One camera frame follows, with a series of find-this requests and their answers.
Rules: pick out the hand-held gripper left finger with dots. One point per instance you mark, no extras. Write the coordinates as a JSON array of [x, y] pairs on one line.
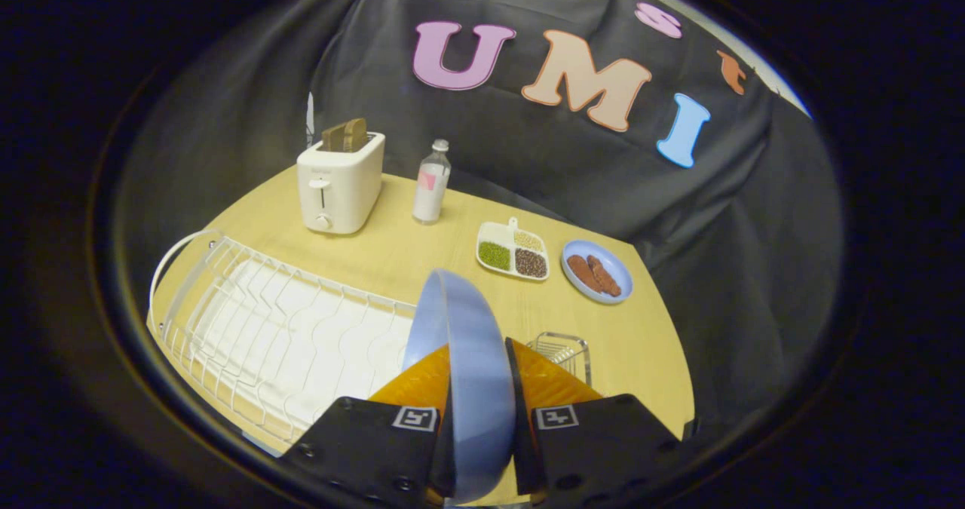
[[377, 449]]

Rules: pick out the brown bread slice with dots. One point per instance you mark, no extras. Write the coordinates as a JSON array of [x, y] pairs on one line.
[[345, 135]]

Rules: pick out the white divided tray with beans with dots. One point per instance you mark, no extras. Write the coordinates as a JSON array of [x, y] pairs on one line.
[[513, 252]]

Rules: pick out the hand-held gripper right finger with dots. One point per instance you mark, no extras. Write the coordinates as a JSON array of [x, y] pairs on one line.
[[595, 449]]

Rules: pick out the black backdrop cloth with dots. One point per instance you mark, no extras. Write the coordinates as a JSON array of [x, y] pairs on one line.
[[528, 154]]

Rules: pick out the clear plastic bottle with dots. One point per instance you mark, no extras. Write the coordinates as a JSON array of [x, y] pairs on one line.
[[430, 185]]

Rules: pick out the brown food piece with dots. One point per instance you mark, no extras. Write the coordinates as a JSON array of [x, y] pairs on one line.
[[582, 271], [605, 275]]

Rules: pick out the white toaster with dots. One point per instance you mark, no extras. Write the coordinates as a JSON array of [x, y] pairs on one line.
[[339, 185]]

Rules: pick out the small blue plate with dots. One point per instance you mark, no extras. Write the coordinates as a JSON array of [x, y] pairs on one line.
[[614, 268]]

